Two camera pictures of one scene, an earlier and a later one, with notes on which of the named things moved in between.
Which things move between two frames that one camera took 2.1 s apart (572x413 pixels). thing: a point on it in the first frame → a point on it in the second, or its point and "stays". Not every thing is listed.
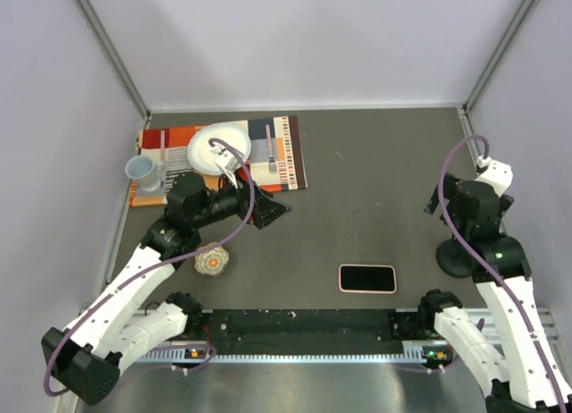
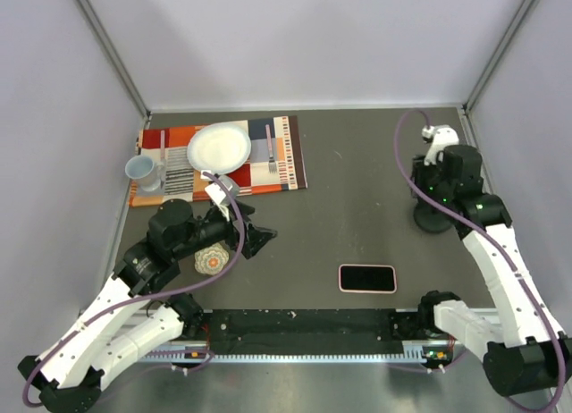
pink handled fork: (271, 164) stays
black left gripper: (265, 211) → (256, 237)
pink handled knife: (163, 149) stays
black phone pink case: (367, 278) stays
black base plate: (304, 332) stays
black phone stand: (454, 259) → (430, 217)
